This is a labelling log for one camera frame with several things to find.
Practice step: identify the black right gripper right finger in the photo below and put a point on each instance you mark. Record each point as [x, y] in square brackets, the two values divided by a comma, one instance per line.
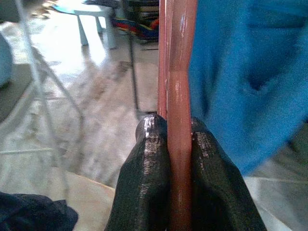
[216, 192]

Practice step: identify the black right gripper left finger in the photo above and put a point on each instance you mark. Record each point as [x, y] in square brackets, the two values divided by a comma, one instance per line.
[144, 180]

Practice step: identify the pink plastic hanger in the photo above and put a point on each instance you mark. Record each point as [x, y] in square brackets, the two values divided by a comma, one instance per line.
[179, 96]

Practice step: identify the navy garment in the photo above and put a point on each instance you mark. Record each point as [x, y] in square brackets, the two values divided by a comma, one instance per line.
[31, 214]

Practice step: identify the black metal drying rack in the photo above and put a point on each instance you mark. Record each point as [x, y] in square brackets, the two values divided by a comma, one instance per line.
[134, 72]

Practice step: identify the blue denim shirt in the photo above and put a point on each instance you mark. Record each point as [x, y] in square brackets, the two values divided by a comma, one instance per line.
[240, 60]

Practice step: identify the rainbow striped bag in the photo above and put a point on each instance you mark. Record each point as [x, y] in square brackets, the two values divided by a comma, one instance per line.
[134, 26]

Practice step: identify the grey folding chair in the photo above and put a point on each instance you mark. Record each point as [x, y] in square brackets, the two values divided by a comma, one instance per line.
[9, 101]

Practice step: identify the white kids chair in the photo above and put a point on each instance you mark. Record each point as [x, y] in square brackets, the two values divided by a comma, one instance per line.
[91, 13]

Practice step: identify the blue chair cushion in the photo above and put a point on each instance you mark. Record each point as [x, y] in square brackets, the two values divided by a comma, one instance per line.
[4, 60]

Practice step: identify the blue floor mat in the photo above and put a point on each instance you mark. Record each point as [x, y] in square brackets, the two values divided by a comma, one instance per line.
[63, 8]

